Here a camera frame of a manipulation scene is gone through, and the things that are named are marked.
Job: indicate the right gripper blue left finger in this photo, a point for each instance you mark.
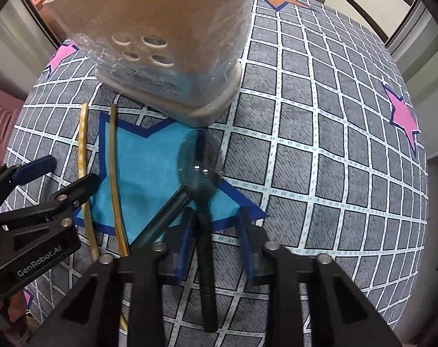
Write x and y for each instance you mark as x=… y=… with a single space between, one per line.
x=180 y=245

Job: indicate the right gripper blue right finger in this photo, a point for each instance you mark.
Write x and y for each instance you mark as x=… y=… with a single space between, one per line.
x=251 y=238

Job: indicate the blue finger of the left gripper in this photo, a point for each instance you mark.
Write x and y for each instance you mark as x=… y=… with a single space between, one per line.
x=33 y=170

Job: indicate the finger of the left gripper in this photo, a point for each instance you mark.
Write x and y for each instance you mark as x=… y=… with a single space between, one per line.
x=78 y=192

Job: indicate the dark translucent spoon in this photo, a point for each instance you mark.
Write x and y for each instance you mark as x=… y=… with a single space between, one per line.
x=197 y=171
x=162 y=219

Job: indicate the brown wooden chopstick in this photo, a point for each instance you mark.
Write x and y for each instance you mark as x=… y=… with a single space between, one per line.
x=119 y=227

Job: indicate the grey checkered star tablecloth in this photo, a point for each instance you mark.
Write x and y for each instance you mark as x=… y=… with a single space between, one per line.
x=316 y=139

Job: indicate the beige utensil holder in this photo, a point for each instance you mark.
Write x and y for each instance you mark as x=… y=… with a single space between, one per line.
x=180 y=57

